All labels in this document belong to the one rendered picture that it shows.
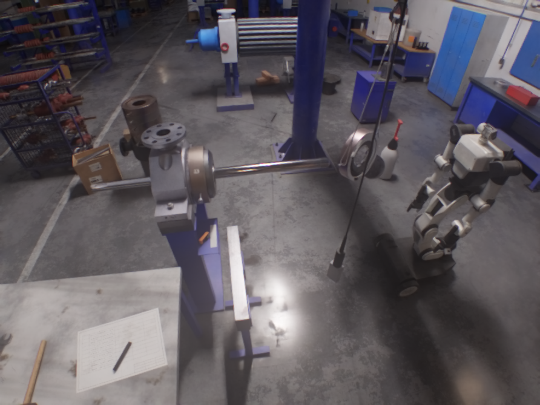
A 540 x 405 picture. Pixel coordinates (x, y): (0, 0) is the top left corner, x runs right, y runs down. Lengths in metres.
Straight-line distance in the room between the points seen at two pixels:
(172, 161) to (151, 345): 0.96
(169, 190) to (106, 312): 0.72
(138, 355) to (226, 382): 0.92
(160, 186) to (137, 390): 1.01
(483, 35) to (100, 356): 6.45
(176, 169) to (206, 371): 1.46
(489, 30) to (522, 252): 3.92
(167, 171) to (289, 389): 1.67
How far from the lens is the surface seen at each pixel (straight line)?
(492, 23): 6.27
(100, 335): 1.62
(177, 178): 1.63
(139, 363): 1.48
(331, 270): 1.47
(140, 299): 1.62
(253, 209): 3.09
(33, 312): 1.91
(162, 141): 1.62
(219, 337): 2.35
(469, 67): 6.28
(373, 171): 2.31
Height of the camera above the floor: 2.19
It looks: 44 degrees down
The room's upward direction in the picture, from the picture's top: straight up
